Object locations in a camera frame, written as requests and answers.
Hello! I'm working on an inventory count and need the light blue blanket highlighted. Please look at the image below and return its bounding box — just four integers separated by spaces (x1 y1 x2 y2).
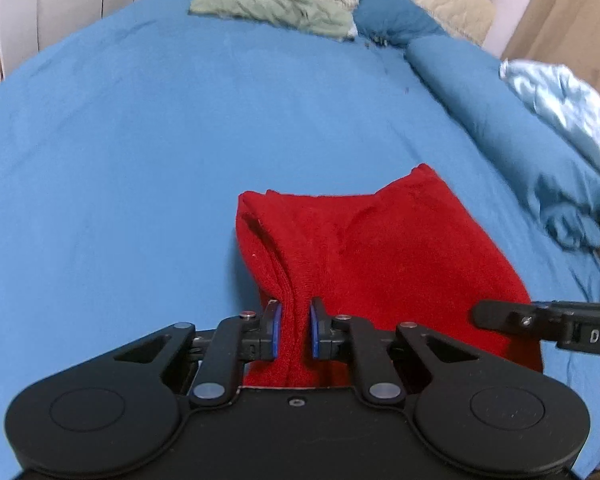
499 59 600 188

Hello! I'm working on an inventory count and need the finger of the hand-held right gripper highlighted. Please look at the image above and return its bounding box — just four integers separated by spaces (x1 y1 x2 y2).
472 300 576 346

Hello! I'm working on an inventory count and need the red knit sweater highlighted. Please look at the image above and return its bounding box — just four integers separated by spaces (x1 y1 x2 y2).
236 162 545 388

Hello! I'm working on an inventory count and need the bed with blue sheet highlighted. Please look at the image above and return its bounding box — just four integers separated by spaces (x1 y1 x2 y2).
0 0 600 480

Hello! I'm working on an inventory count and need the white wardrobe with grey band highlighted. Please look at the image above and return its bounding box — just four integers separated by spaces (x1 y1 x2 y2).
36 0 151 56

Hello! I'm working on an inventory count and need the green pillow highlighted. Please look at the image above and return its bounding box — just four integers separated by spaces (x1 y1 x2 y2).
189 0 356 41

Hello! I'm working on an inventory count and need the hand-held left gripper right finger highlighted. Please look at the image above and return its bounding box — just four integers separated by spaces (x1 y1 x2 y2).
307 297 481 407

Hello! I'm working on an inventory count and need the blue pillow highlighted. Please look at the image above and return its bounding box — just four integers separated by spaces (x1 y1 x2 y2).
352 0 448 48

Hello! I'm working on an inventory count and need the blue duvet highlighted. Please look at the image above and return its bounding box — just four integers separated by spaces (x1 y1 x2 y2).
405 37 600 251

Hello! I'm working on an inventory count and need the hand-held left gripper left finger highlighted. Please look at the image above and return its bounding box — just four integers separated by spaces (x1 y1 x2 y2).
112 300 283 408

